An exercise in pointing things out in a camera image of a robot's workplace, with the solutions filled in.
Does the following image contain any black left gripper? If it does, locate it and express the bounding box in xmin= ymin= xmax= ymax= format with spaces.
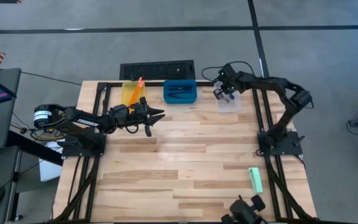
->
xmin=110 ymin=96 xmax=165 ymax=138

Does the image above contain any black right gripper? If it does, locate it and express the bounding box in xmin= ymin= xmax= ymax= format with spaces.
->
xmin=213 ymin=63 xmax=241 ymax=100

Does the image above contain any clear plastic bin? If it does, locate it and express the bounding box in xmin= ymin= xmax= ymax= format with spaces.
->
xmin=214 ymin=81 xmax=241 ymax=113

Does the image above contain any blue plastic bin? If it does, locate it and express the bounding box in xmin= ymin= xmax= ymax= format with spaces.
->
xmin=163 ymin=80 xmax=198 ymax=105

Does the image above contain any yellow translucent bin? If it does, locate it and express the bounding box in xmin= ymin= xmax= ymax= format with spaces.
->
xmin=121 ymin=81 xmax=146 ymax=108

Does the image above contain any black keyboard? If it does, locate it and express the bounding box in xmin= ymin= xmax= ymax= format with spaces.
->
xmin=119 ymin=59 xmax=196 ymax=82

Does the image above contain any mint green eraser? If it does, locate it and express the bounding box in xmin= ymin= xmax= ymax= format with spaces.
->
xmin=248 ymin=167 xmax=264 ymax=194

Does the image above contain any white box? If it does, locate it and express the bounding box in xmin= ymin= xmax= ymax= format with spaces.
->
xmin=39 ymin=139 xmax=64 ymax=182

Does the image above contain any black diagonal bar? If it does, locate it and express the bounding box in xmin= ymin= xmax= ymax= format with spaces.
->
xmin=6 ymin=130 xmax=65 ymax=166

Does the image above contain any black aluminium table frame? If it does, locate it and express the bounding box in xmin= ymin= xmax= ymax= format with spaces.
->
xmin=53 ymin=80 xmax=319 ymax=224

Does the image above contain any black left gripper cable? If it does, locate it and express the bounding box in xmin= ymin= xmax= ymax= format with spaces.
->
xmin=125 ymin=123 xmax=139 ymax=135

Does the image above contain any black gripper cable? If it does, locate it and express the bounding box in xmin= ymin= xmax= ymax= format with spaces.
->
xmin=200 ymin=60 xmax=255 ymax=82
xmin=125 ymin=123 xmax=139 ymax=135

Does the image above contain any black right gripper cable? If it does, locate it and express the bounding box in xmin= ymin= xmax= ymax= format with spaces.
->
xmin=200 ymin=60 xmax=255 ymax=82

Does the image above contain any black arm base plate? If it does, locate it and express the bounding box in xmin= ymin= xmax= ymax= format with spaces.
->
xmin=61 ymin=136 xmax=107 ymax=157
xmin=257 ymin=130 xmax=303 ymax=156

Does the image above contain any black floor cable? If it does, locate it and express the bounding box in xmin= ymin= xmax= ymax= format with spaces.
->
xmin=20 ymin=71 xmax=83 ymax=86

